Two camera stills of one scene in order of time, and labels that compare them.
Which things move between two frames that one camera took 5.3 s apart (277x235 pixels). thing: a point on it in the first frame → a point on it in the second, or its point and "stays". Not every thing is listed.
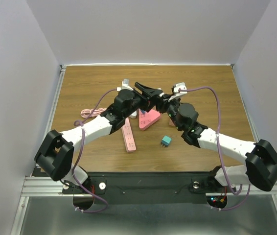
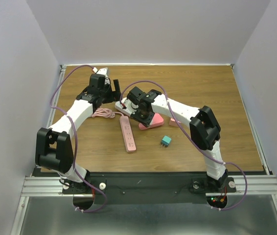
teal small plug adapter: (165, 141) stays
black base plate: (150, 188) stays
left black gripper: (147, 100) → (114, 95)
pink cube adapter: (171, 123) stays
